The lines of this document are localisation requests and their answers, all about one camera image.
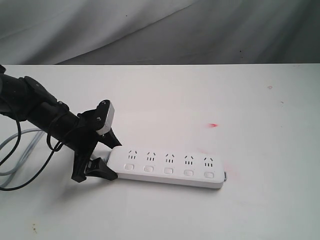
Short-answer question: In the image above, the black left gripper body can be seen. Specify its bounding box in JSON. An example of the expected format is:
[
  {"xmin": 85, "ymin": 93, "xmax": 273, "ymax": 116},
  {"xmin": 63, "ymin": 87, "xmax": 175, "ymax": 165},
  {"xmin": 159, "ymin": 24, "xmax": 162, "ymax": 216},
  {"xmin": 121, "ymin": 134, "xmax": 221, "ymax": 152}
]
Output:
[{"xmin": 63, "ymin": 109, "xmax": 100, "ymax": 182}]

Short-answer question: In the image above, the white power strip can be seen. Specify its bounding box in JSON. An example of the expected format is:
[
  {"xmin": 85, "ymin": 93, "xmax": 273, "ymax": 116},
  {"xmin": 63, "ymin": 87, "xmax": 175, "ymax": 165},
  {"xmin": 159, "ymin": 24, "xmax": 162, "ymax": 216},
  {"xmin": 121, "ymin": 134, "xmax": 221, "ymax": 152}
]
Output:
[{"xmin": 107, "ymin": 146, "xmax": 227, "ymax": 190}]

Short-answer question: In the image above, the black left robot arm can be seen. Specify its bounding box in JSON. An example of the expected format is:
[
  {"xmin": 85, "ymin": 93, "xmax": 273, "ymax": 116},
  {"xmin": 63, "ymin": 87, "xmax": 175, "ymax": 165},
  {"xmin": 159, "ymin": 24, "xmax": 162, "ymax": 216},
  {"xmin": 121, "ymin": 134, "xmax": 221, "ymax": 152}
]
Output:
[{"xmin": 0, "ymin": 66, "xmax": 121, "ymax": 183}]

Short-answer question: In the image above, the grey backdrop cloth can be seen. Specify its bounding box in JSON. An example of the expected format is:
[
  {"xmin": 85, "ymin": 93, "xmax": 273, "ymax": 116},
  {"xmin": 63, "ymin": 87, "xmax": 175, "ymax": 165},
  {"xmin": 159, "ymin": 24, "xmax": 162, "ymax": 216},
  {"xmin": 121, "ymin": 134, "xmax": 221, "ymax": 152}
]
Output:
[{"xmin": 0, "ymin": 0, "xmax": 320, "ymax": 65}]

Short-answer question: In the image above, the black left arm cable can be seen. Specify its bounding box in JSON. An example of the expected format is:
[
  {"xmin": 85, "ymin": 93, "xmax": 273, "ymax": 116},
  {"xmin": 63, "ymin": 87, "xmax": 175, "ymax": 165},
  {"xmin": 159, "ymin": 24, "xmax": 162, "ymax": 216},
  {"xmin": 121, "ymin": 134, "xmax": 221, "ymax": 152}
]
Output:
[{"xmin": 0, "ymin": 97, "xmax": 76, "ymax": 192}]

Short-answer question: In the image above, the grey power strip cable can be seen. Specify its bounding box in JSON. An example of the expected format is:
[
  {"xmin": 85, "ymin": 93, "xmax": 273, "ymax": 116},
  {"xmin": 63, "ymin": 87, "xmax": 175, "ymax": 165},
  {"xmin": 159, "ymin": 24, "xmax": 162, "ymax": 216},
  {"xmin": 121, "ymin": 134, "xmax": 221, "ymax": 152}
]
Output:
[{"xmin": 0, "ymin": 128, "xmax": 111, "ymax": 188}]

